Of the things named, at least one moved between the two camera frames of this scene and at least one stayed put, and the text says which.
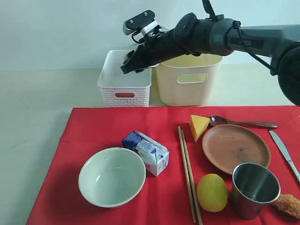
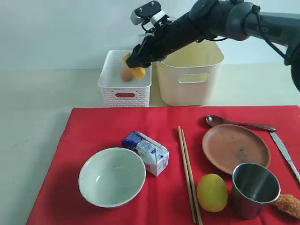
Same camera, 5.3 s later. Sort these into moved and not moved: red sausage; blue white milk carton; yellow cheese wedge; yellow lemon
Moved: yellow cheese wedge
Not moved: yellow lemon; blue white milk carton; red sausage
